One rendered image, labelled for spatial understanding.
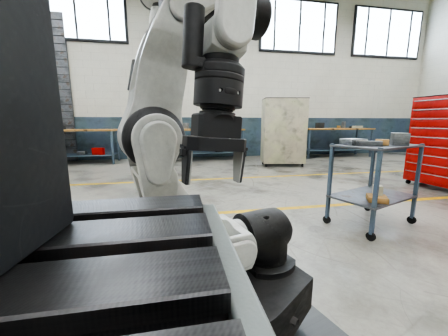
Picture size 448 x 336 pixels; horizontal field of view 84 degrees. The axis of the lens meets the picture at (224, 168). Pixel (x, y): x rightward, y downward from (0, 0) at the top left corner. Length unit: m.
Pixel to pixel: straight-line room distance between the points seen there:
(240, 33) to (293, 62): 8.26
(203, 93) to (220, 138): 0.08
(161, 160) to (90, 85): 7.52
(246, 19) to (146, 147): 0.31
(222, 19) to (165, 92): 0.25
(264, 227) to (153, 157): 0.42
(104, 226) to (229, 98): 0.29
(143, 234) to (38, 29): 0.15
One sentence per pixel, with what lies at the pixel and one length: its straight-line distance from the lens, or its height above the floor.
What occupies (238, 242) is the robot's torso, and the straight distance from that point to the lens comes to 0.72.
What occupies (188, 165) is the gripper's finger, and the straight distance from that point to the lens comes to 0.43.
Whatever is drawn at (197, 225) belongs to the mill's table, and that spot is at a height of 0.97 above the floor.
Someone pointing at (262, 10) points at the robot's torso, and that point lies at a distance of 0.78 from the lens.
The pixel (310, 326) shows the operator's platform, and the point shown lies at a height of 0.40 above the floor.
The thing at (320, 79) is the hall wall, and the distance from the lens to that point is 9.04.
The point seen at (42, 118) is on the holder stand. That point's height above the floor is 1.05.
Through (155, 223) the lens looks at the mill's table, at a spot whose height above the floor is 0.97.
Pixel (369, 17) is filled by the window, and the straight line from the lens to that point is 10.24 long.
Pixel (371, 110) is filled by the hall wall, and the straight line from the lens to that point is 10.10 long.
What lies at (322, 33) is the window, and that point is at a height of 3.76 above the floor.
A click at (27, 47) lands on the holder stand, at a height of 1.09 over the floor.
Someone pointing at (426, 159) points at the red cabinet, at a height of 0.47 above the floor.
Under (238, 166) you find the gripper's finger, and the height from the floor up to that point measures 0.96.
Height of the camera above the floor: 1.05
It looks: 10 degrees down
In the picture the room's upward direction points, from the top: straight up
